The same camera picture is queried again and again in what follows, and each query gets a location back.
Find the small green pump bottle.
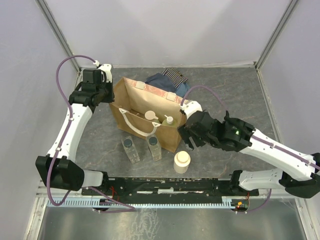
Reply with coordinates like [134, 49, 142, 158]
[161, 115, 178, 128]

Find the large green beige-cap bottle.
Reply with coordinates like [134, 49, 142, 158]
[144, 110, 161, 124]

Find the brown canvas tote bag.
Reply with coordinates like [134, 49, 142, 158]
[109, 77, 186, 153]

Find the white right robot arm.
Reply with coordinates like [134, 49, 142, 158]
[177, 110, 320, 199]

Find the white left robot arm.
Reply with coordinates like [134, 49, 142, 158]
[35, 64, 115, 195]

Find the cream jar with lid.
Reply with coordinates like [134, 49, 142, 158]
[173, 151, 191, 174]

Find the clear bottle black cap right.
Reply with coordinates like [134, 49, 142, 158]
[146, 134, 162, 162]

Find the clear bottle black cap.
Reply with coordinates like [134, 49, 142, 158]
[121, 136, 141, 164]
[146, 134, 162, 162]

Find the blue and striped clothes pile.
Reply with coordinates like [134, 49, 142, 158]
[145, 68, 191, 98]

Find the clear bottle black cap left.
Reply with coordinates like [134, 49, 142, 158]
[121, 136, 141, 164]

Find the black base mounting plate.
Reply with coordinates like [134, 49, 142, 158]
[96, 177, 259, 205]

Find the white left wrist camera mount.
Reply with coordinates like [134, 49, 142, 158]
[93, 60, 113, 83]

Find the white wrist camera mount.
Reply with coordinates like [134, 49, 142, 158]
[180, 100, 203, 119]
[93, 60, 113, 83]

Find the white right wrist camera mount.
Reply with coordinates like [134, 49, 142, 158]
[180, 100, 203, 119]

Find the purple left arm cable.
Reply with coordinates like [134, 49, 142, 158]
[46, 54, 137, 214]

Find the aluminium frame rail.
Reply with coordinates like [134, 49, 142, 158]
[36, 177, 295, 199]

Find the light blue cable duct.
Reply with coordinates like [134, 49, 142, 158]
[46, 197, 238, 208]

